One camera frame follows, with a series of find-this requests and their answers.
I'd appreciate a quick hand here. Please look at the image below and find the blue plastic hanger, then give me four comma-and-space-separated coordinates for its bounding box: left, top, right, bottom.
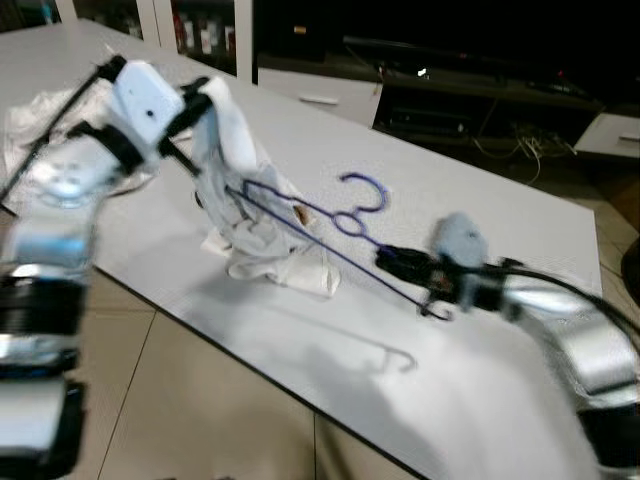
225, 172, 456, 323

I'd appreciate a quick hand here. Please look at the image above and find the white polo shirt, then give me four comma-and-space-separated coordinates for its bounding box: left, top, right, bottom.
190, 78, 343, 299

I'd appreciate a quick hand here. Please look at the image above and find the white glass door cabinet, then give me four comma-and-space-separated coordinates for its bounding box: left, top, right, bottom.
45, 0, 256, 83

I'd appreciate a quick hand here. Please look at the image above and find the white drawer TV bench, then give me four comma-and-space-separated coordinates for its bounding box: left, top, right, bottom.
250, 35, 640, 166

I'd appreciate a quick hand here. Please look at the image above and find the black set-top box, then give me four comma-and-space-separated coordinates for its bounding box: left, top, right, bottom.
385, 100, 481, 136

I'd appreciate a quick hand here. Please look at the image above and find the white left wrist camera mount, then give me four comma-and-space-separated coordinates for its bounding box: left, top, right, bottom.
110, 60, 188, 151

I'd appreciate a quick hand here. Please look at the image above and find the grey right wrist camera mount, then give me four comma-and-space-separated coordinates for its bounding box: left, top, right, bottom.
430, 212, 491, 271

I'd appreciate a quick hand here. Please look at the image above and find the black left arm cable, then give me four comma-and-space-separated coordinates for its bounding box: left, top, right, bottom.
0, 55, 129, 201

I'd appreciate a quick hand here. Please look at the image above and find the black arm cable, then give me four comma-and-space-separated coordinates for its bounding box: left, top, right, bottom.
0, 55, 129, 201
500, 258, 640, 336

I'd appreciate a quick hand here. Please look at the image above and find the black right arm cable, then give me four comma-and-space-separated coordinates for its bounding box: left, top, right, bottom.
500, 258, 640, 336

